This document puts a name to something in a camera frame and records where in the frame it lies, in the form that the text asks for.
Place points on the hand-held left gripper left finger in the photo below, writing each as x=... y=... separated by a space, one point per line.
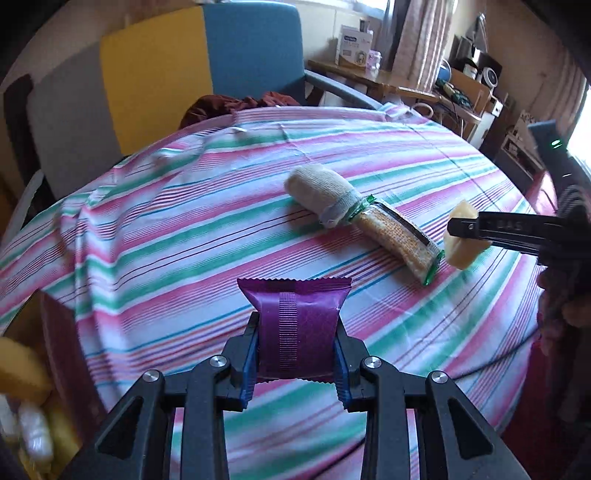
x=247 y=369

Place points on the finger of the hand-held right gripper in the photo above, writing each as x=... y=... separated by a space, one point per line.
x=503 y=226
x=517 y=248

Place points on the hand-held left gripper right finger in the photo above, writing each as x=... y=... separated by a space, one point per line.
x=342 y=374

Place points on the yellow sponge piece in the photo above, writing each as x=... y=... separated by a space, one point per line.
x=461 y=254

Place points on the purple snack packet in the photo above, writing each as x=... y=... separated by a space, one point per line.
x=295 y=323

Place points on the gold tin box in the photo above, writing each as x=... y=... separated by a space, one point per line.
x=64 y=369

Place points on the person's right hand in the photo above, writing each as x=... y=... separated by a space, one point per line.
x=577 y=311

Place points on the grey storage shelf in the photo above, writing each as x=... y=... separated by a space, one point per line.
x=517 y=147

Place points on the snack bar green wrapper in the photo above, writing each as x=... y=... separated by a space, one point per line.
x=397 y=235

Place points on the pink patterned curtain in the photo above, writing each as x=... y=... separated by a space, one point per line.
x=420 y=41
x=561 y=92

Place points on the brown cardboard box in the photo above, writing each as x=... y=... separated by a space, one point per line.
x=466 y=87

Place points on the striped tablecloth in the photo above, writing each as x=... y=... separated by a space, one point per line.
x=184 y=230

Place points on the black speaker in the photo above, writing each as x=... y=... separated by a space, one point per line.
x=480 y=62

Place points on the rolled white sock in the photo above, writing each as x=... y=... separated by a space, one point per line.
x=314 y=187

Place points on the wooden desk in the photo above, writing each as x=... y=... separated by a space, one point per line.
x=369 y=76

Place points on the white wrapped packet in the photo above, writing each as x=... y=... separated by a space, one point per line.
x=34 y=434

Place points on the white cardboard box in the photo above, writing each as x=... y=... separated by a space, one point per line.
x=353 y=46

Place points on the dark red cloth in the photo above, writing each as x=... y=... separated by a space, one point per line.
x=217 y=104

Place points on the grey yellow blue chair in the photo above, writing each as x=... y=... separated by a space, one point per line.
x=152 y=83

